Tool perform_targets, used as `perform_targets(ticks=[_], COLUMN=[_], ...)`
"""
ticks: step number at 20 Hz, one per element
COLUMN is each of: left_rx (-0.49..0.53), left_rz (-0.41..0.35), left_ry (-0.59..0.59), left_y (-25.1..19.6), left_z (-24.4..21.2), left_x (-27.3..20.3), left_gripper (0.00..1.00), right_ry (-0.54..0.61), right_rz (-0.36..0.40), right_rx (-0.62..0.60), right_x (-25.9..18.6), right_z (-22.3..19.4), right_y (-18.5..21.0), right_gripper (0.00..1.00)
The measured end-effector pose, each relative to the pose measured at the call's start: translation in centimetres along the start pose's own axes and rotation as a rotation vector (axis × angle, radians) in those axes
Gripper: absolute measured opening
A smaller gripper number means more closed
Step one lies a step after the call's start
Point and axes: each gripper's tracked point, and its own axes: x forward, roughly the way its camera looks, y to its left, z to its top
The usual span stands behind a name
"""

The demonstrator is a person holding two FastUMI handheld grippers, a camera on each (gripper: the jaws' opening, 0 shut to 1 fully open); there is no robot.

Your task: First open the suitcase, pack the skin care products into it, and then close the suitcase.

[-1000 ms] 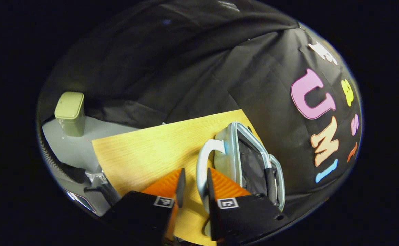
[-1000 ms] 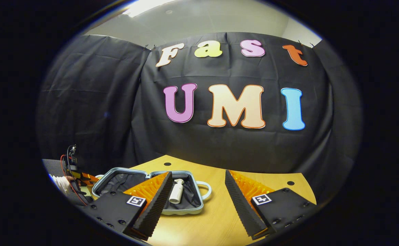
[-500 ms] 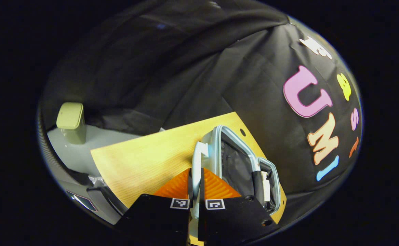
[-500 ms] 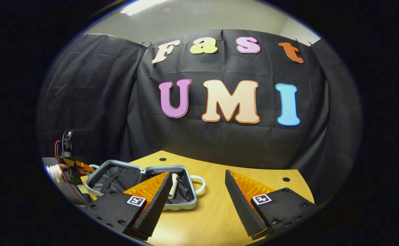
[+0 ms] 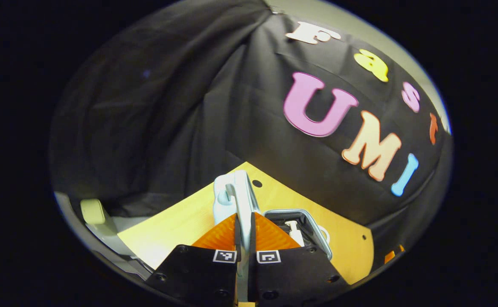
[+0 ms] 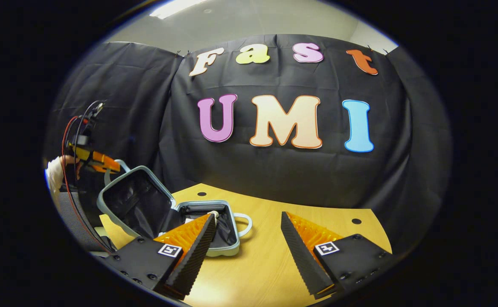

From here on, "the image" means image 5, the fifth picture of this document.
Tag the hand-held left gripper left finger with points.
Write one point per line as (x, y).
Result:
(237, 238)

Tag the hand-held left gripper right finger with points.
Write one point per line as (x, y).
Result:
(251, 238)

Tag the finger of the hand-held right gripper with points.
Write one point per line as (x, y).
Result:
(391, 256)

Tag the white pump bottle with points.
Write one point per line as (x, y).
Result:
(295, 234)

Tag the light blue suitcase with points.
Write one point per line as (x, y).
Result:
(231, 192)

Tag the grey chair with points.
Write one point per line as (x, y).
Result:
(93, 211)

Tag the black backdrop cloth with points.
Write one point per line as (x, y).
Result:
(167, 106)

